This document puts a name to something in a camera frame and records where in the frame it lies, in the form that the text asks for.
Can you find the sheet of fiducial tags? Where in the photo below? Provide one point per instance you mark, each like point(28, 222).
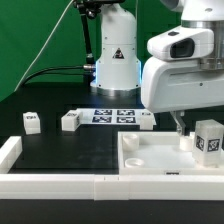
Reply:
point(109, 116)

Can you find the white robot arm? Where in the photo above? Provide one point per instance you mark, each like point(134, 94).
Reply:
point(118, 71)

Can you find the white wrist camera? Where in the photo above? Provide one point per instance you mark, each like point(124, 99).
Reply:
point(182, 43)

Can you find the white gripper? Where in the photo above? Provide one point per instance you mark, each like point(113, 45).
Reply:
point(180, 85)

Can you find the white square table top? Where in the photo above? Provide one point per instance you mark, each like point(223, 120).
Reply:
point(160, 153)

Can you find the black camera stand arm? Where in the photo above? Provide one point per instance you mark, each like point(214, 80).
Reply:
point(89, 9)

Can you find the white U-shaped fence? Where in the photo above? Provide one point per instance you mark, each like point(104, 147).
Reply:
point(101, 187)

